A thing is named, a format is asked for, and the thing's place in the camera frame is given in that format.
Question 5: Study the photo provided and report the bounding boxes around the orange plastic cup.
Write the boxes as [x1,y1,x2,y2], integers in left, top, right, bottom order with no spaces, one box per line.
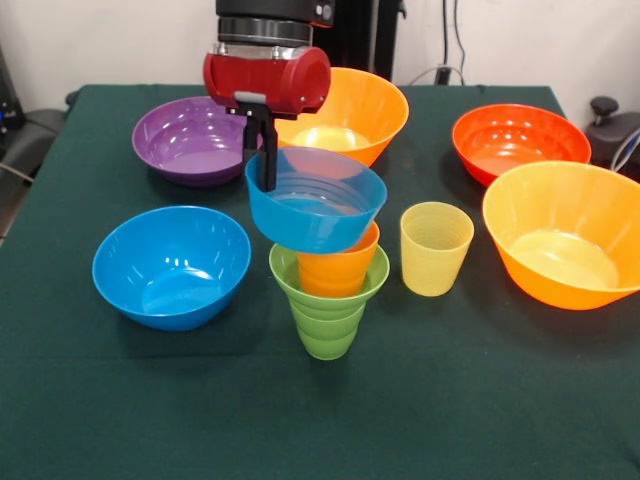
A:
[296,222,381,298]

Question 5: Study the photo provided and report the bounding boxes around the green plastic cup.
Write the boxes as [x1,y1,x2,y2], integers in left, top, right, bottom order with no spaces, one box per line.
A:
[291,294,369,362]

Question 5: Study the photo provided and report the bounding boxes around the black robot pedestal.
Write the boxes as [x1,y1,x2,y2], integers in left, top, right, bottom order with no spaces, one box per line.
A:
[309,0,407,84]

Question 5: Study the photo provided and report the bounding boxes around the black office chair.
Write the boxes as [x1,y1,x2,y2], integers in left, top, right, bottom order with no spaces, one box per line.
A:
[0,89,81,241]

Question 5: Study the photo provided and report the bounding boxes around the red plastic bowl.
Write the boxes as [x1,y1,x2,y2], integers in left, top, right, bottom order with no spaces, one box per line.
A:
[451,103,593,189]

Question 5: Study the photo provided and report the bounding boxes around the white blue cable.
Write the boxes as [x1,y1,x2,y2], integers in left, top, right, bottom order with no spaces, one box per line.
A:
[610,127,640,172]

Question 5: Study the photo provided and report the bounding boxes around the thin black wall cable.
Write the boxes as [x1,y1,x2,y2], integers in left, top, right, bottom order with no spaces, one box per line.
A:
[452,0,468,69]

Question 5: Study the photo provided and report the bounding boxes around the round blue plastic bowl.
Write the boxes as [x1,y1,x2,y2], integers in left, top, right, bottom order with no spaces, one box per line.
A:
[91,205,253,333]

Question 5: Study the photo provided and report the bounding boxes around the shallow translucent blue bowl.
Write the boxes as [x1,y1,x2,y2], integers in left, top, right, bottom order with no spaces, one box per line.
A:
[244,146,389,255]

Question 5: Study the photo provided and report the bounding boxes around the black computer case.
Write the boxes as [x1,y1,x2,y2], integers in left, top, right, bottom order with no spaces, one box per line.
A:
[0,47,26,156]

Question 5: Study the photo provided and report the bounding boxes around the black wall cable with plug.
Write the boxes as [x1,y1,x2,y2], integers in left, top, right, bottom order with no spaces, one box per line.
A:
[435,0,452,85]

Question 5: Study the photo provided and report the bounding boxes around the yellow plastic cup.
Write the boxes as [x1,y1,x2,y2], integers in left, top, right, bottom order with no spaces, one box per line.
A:
[399,201,475,298]

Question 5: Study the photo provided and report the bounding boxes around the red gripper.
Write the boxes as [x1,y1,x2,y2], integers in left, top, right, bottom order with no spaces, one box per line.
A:
[202,44,333,193]

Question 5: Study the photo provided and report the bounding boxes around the dark green tablecloth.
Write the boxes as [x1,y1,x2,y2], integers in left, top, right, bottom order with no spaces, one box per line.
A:
[0,83,640,480]

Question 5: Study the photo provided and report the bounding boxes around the green plastic bowl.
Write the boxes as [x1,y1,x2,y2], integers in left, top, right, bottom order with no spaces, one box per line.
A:
[268,242,391,314]

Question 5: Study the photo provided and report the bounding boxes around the black chair with knob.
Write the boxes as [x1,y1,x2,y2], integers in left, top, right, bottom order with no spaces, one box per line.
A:
[585,96,640,182]

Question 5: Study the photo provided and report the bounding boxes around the large orange plastic bowl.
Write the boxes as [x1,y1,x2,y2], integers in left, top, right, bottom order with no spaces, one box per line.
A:
[482,160,640,311]
[274,67,410,169]

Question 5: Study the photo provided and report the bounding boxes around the purple plastic bowl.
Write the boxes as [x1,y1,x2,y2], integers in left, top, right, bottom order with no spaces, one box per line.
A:
[131,96,264,189]

